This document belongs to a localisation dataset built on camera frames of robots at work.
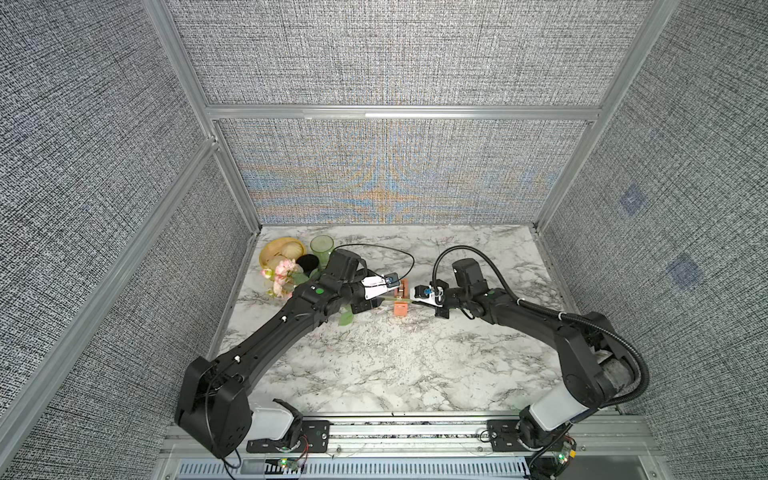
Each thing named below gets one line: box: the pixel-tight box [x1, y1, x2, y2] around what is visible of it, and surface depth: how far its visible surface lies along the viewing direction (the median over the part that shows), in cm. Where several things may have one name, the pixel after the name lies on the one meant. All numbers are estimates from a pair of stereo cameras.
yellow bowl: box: [259, 236, 307, 270], surface depth 108 cm
